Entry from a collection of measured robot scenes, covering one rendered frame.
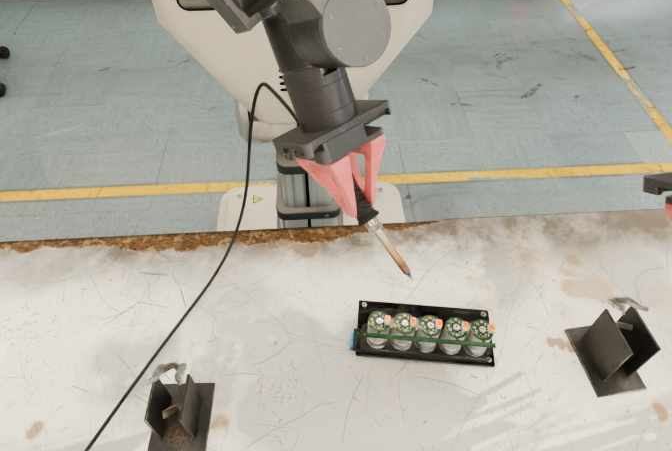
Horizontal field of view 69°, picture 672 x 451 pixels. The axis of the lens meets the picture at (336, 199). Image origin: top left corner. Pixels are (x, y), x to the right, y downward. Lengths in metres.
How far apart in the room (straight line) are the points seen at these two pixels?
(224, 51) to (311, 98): 0.30
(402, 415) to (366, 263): 0.20
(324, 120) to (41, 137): 1.93
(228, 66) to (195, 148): 1.30
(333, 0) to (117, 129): 1.89
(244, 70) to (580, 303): 0.55
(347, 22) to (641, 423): 0.52
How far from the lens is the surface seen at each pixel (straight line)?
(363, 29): 0.37
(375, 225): 0.49
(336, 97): 0.44
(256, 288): 0.66
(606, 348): 0.64
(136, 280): 0.71
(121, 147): 2.11
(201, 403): 0.60
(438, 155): 1.95
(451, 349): 0.59
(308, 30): 0.38
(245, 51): 0.72
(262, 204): 1.40
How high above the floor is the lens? 1.31
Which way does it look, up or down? 48 degrees down
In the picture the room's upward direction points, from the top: straight up
